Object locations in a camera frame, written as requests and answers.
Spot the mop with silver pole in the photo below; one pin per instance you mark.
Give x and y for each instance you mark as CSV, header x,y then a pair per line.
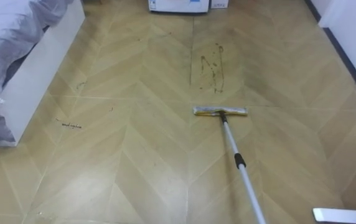
x,y
228,137

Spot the grey bed with white frame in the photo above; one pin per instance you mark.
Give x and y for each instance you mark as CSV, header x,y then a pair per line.
x,y
16,62

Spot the white flat plate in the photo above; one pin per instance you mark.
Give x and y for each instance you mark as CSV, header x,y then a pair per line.
x,y
343,215

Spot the white box with label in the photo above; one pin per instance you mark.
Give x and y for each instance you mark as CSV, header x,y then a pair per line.
x,y
218,3

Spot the white washing machine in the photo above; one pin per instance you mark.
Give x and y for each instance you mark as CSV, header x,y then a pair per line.
x,y
179,5

